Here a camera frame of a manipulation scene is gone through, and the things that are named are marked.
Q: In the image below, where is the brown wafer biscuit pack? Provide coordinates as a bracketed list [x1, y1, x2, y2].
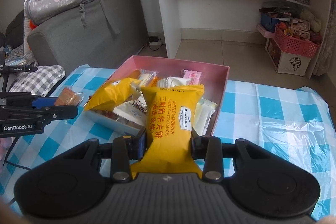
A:
[54, 87, 84, 106]

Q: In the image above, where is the cream white cake pack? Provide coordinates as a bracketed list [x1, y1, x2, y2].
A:
[193, 98, 218, 136]

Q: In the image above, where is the white nut snack pack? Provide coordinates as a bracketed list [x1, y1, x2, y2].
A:
[113, 95, 147, 126]

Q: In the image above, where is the large yellow sandwich pack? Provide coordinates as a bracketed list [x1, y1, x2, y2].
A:
[131, 85, 205, 177]
[84, 77, 141, 111]

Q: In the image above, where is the pink wafer bar wrapper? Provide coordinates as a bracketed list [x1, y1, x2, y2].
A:
[181, 69, 203, 85]

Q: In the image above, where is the clear blue candy packet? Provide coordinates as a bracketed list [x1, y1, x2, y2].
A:
[138, 69, 158, 87]

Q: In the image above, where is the pink silver cardboard box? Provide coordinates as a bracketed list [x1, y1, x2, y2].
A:
[85, 54, 231, 136]

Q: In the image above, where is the blue checkered tablecloth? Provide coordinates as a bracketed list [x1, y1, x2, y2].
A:
[1, 81, 335, 219]

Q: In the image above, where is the power strip on floor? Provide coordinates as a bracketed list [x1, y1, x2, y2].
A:
[148, 36, 162, 46]

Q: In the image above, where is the white decorated storage box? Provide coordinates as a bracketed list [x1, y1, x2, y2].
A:
[265, 38, 311, 77]

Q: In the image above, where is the grey sofa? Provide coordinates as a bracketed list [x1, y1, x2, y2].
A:
[4, 0, 149, 75]

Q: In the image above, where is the pink plastic basket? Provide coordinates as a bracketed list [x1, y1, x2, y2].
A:
[274, 24, 319, 58]

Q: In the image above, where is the blue storage bin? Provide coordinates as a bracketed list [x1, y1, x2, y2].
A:
[259, 8, 291, 32]

